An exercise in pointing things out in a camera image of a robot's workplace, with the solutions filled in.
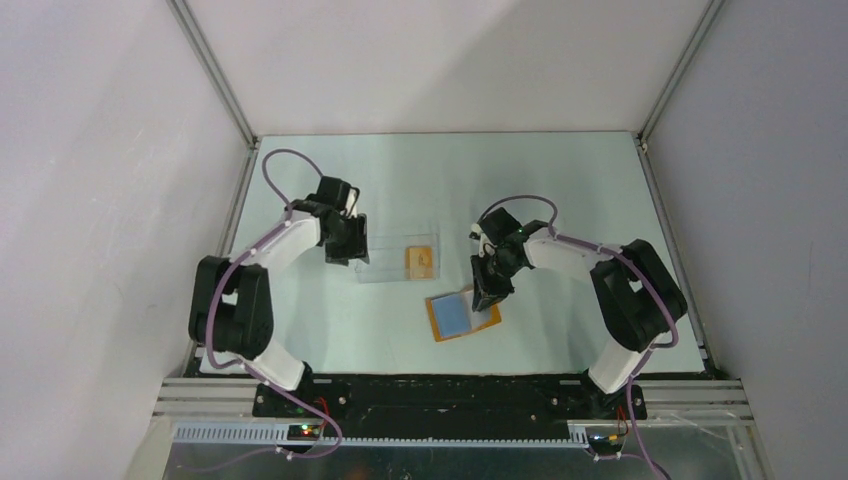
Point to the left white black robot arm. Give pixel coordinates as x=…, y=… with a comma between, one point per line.
x=232, y=309

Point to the orange card holder wallet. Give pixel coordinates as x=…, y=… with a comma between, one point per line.
x=480, y=320

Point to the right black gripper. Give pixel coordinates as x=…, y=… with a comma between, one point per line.
x=486, y=292

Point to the tan credit card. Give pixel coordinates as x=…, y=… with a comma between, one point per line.
x=419, y=263

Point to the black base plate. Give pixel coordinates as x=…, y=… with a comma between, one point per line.
x=454, y=407

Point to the grey slotted cable duct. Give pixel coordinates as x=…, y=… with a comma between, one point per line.
x=283, y=435

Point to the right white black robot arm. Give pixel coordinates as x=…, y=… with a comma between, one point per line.
x=637, y=296

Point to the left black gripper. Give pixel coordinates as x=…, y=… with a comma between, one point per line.
x=357, y=248

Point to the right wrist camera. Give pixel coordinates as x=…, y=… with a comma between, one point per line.
x=477, y=234

